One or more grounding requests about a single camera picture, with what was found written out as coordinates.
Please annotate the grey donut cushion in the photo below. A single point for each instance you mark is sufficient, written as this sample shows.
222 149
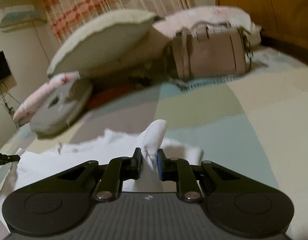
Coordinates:
61 109

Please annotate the wall air conditioner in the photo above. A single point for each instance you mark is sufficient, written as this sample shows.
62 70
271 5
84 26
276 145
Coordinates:
20 17

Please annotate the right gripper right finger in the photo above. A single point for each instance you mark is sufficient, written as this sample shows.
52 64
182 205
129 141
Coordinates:
180 172

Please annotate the white printed sweatshirt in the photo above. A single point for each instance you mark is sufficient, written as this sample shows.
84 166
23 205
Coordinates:
33 167

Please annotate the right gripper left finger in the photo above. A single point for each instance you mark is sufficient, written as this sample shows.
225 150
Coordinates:
120 169

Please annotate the beige leather handbag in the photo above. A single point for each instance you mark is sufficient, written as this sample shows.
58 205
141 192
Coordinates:
208 50

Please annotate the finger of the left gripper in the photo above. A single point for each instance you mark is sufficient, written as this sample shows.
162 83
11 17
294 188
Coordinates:
5 159

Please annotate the wooden headboard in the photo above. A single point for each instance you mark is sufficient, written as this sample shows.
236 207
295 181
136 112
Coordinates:
284 23

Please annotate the pink floral quilt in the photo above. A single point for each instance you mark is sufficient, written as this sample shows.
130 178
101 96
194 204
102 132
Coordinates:
150 47

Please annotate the green cream pillow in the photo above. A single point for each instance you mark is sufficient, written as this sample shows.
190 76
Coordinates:
102 40

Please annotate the red flat item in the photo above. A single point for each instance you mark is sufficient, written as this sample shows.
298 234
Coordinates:
100 98

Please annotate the black wall television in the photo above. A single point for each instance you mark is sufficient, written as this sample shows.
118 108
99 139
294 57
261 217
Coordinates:
4 67

